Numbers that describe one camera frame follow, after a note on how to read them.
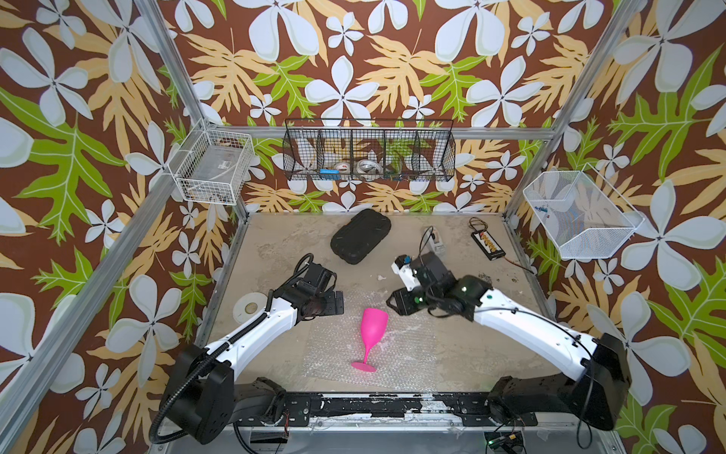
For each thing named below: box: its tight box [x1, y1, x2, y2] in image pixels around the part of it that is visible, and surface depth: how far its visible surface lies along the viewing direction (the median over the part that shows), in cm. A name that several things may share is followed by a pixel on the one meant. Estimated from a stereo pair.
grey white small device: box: [423, 227, 447, 258], surface depth 109 cm
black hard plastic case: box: [329, 208, 392, 265], surface depth 110 cm
